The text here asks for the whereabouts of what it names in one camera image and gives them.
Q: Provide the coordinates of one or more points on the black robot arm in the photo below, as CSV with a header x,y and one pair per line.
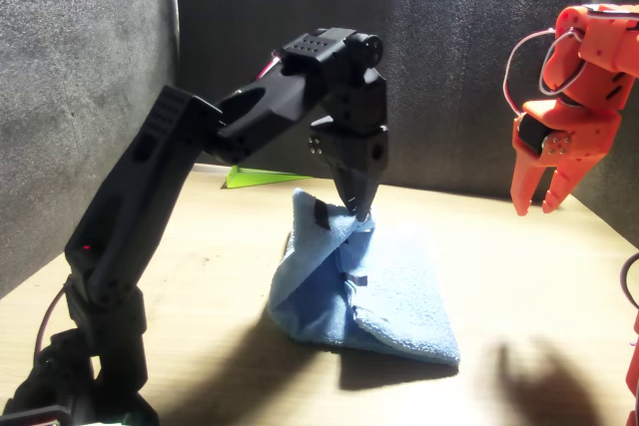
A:
x,y
140,196

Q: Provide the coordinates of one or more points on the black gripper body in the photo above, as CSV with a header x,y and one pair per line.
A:
x,y
359,146

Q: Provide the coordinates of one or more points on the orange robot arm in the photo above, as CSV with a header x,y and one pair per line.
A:
x,y
609,47

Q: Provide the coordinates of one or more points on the light blue towel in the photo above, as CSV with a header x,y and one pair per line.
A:
x,y
399,296

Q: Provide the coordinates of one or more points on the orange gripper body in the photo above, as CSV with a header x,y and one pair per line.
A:
x,y
584,131

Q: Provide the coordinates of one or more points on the lime green plastic wedge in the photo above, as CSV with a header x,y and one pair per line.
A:
x,y
269,179

